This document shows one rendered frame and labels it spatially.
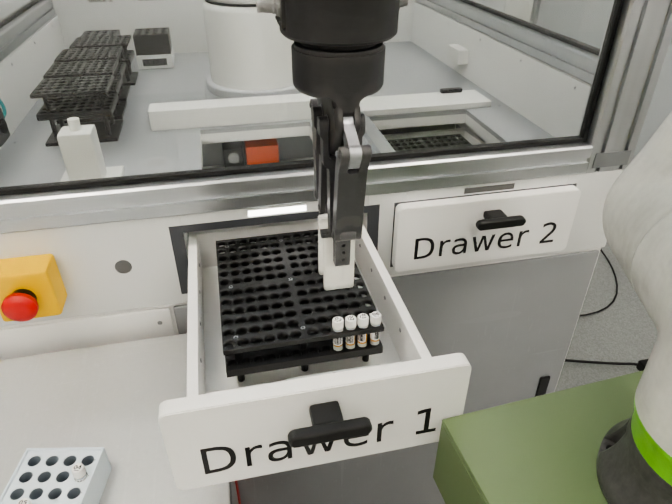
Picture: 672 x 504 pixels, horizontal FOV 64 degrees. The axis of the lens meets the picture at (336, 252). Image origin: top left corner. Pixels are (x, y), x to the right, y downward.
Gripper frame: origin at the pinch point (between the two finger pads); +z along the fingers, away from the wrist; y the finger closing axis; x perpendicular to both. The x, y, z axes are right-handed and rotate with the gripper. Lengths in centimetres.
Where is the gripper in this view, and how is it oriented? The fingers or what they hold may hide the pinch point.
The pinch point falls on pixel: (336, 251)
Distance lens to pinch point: 54.0
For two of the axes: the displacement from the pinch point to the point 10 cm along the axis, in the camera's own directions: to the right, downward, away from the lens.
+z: -0.1, 8.3, 5.6
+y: 2.2, 5.5, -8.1
